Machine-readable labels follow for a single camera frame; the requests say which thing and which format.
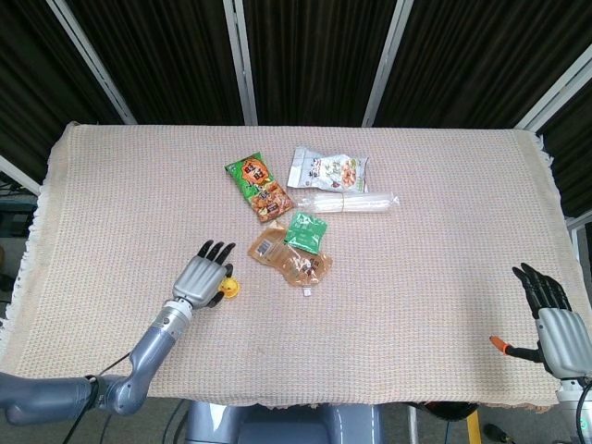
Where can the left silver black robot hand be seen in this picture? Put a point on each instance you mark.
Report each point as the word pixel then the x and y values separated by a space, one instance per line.
pixel 199 277

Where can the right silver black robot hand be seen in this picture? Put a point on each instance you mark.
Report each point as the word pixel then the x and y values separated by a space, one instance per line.
pixel 562 337

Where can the small yellow toy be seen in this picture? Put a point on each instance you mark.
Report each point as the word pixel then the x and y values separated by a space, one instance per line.
pixel 230 288

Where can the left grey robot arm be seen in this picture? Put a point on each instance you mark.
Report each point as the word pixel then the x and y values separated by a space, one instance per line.
pixel 148 356

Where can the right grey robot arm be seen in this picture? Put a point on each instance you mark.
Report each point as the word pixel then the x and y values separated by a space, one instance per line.
pixel 573 398

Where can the brown spout drink pouch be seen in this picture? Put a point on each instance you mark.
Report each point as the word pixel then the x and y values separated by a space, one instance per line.
pixel 296 266

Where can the green red snack bag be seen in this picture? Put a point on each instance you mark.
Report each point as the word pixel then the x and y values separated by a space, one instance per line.
pixel 261 189

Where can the green tea sachet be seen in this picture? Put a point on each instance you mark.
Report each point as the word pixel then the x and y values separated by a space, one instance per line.
pixel 305 233

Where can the yellow stand leg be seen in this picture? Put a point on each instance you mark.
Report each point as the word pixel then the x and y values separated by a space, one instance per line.
pixel 472 427

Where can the silver white nut snack bag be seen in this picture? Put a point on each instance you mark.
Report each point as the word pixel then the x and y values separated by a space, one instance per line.
pixel 328 171

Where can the clear plastic straw bundle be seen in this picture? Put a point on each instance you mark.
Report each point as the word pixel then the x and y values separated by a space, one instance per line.
pixel 351 202

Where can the beige woven tablecloth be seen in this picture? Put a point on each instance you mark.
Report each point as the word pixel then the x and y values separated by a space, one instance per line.
pixel 370 300

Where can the black pleated curtain panel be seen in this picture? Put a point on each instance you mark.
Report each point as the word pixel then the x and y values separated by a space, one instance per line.
pixel 314 60
pixel 41 74
pixel 162 60
pixel 476 60

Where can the white metal frame post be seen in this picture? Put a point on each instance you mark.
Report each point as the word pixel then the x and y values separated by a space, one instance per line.
pixel 386 62
pixel 18 173
pixel 92 62
pixel 552 94
pixel 241 62

